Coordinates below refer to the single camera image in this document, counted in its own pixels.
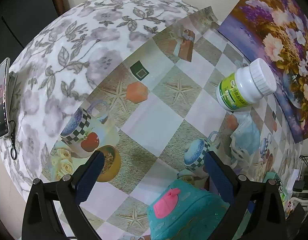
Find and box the white green-label pill bottle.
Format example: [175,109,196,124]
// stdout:
[216,58,277,112]

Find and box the blue surgical face mask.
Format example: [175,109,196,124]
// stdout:
[230,115,260,169]

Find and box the grey floral tablecloth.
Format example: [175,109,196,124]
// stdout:
[0,0,197,199]

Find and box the floral oil painting canvas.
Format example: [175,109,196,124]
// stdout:
[219,0,308,142]

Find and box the white power strip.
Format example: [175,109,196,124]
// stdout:
[287,169,300,194]

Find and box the teal plastic toy case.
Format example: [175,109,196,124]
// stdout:
[147,180,229,239]

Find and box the black power adapter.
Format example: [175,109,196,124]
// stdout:
[293,180,305,192]

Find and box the checkered printed vinyl mat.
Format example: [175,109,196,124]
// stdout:
[42,7,301,239]

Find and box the smartphone with strap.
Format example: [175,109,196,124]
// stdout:
[0,57,17,160]

